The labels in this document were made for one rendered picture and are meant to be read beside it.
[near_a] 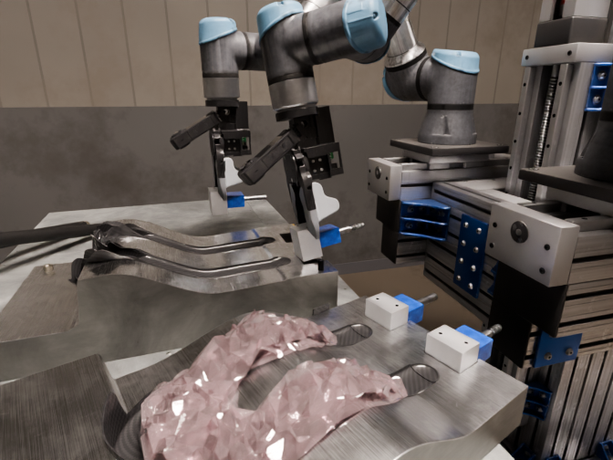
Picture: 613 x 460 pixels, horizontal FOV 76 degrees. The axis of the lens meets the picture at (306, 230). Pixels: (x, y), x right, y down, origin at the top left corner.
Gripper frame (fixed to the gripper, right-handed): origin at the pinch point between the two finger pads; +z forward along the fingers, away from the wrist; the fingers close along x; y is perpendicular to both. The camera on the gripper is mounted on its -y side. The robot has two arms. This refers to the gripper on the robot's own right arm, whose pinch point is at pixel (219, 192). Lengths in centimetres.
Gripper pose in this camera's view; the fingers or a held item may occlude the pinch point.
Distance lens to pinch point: 92.9
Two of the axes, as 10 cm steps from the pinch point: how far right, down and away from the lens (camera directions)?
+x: -3.2, -3.1, 8.9
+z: 0.0, 9.4, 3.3
